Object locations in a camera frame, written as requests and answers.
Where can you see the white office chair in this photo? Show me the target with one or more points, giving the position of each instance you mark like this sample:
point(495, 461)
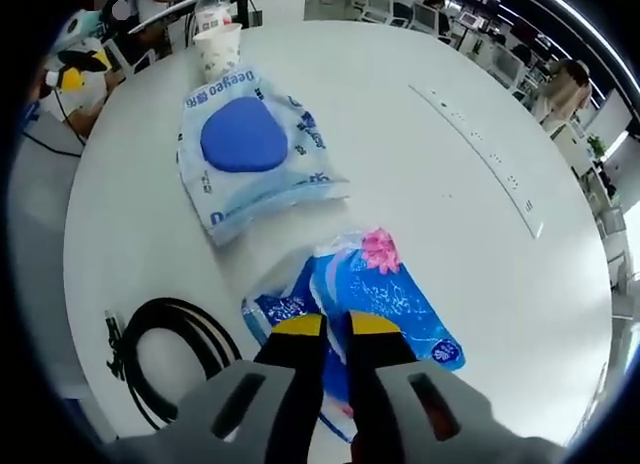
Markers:
point(424, 20)
point(507, 68)
point(380, 5)

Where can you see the green potted plant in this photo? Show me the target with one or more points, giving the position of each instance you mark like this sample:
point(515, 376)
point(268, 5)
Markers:
point(597, 147)

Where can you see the clear blue-print plastic bag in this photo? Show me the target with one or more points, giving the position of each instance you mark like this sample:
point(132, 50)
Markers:
point(240, 149)

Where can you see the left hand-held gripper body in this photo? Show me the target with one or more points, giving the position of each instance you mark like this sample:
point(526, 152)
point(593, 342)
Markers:
point(67, 31)

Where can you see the white table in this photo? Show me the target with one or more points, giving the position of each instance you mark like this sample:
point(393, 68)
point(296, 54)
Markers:
point(400, 159)

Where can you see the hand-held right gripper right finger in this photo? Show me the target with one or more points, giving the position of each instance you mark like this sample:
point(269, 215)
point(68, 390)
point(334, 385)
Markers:
point(440, 419)

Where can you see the clear plastic water bottle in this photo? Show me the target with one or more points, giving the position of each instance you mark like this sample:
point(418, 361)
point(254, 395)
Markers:
point(212, 11)

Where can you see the blue tissue pack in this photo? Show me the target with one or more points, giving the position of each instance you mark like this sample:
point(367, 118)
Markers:
point(390, 294)

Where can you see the white leaf-print paper cup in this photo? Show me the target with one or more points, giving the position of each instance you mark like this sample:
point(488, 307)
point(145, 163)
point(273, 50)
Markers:
point(217, 51)

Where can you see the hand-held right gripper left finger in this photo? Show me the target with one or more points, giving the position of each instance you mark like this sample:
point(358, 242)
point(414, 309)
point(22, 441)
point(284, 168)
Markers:
point(235, 419)

